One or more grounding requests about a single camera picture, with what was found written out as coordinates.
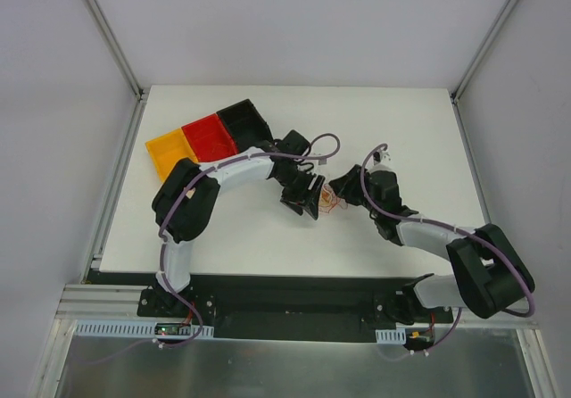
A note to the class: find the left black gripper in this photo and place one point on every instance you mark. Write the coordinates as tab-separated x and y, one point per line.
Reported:
306	191

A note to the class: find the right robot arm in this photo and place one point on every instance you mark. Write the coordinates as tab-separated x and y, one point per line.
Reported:
488	276

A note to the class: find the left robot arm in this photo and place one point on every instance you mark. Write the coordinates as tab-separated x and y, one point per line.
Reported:
185	202

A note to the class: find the red plastic bin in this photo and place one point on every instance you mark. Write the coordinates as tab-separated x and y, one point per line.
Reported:
209	139

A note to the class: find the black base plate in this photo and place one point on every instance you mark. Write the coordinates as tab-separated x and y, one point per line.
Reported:
337	310

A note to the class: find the yellow plastic bin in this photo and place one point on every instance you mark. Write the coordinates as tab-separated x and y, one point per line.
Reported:
165	151

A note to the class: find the black plastic bin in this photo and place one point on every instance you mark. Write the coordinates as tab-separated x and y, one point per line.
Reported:
245	125

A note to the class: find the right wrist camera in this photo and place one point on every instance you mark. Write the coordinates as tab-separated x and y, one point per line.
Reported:
382	159

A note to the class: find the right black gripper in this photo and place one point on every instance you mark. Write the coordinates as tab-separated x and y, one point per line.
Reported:
353	184

